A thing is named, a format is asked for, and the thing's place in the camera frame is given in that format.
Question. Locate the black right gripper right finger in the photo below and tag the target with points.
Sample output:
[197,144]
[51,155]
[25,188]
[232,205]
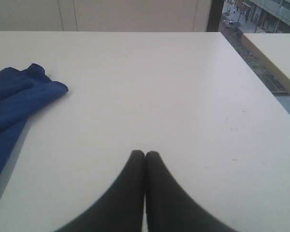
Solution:
[169,208]

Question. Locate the blue towel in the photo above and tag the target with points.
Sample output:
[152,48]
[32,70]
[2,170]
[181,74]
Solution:
[22,94]

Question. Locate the dark window frame post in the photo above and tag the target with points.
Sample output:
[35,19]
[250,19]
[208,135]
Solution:
[214,15]

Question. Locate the neighbouring white table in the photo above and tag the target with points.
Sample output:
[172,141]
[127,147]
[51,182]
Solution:
[273,51]

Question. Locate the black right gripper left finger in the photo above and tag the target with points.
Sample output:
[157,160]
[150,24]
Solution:
[121,207]

